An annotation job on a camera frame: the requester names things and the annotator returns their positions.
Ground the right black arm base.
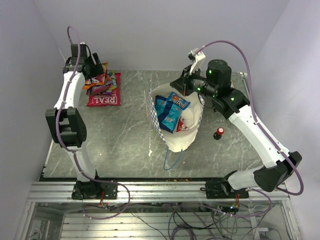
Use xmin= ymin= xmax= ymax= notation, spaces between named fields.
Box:
xmin=200 ymin=178 xmax=249 ymax=199

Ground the red emergency stop button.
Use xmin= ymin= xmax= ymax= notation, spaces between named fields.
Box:
xmin=213 ymin=127 xmax=225 ymax=140

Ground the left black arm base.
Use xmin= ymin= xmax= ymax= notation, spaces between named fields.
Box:
xmin=71 ymin=180 xmax=118 ymax=200

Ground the aluminium frame rail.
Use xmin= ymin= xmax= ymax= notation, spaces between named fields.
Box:
xmin=27 ymin=181 xmax=290 ymax=203

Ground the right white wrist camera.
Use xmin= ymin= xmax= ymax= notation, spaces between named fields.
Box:
xmin=188 ymin=48 xmax=206 ymax=75

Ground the red pink candy bag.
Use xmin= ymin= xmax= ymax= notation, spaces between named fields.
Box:
xmin=86 ymin=77 xmax=116 ymax=96

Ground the red REAL crisps bag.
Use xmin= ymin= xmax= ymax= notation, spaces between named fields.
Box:
xmin=86 ymin=72 xmax=121 ymax=107

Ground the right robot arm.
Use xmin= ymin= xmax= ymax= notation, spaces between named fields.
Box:
xmin=170 ymin=59 xmax=302 ymax=198

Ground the blue M&M's candy bag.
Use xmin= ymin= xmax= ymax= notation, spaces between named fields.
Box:
xmin=166 ymin=92 xmax=191 ymax=110

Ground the green candy bag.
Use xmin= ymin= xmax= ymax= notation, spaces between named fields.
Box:
xmin=105 ymin=71 xmax=118 ymax=90

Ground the blue snack bag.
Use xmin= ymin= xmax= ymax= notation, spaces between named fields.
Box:
xmin=154 ymin=95 xmax=183 ymax=133

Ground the orange Fox's candy bag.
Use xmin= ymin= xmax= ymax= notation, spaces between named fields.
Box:
xmin=82 ymin=62 xmax=108 ymax=90

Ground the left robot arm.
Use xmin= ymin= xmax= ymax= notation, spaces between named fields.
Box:
xmin=45 ymin=42 xmax=104 ymax=200

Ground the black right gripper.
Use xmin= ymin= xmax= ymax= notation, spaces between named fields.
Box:
xmin=170 ymin=64 xmax=218 ymax=99

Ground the small red crunch packet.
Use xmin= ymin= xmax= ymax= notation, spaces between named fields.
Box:
xmin=176 ymin=116 xmax=189 ymax=132

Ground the blue checkered paper bag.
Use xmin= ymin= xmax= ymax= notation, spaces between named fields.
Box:
xmin=146 ymin=82 xmax=205 ymax=171

